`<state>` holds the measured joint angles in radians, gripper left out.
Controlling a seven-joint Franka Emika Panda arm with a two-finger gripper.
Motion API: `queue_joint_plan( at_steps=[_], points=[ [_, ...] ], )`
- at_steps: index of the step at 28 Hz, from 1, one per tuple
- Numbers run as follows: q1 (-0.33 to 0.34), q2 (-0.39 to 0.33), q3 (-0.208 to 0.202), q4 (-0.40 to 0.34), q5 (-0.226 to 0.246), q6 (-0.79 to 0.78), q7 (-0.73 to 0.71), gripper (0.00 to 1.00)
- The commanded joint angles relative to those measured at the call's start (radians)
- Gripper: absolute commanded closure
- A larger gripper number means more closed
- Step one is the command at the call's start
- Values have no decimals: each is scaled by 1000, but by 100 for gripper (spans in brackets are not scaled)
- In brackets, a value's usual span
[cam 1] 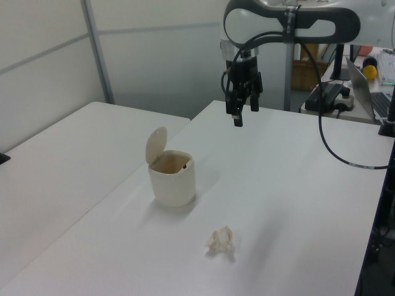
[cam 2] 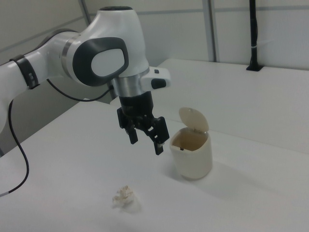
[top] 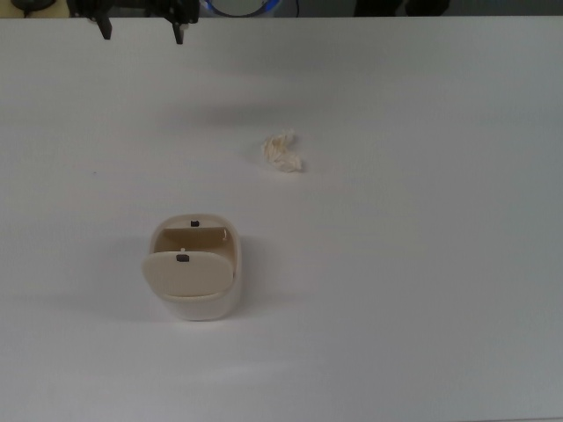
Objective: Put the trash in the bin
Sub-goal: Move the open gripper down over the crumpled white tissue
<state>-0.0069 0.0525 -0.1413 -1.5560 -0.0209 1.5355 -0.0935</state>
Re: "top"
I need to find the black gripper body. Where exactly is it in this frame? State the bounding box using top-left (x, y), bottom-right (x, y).
top-left (72, 0), bottom-right (200, 21)

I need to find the white tissue trash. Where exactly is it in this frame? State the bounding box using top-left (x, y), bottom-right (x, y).
top-left (261, 127), bottom-right (305, 175)

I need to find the cream swing bin lid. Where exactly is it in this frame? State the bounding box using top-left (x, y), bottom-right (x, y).
top-left (141, 248), bottom-right (237, 302)

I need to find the small cream bin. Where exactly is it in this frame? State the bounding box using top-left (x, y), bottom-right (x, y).
top-left (141, 213), bottom-right (245, 324)

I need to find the black round object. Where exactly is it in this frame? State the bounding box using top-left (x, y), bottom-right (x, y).
top-left (10, 0), bottom-right (57, 12)

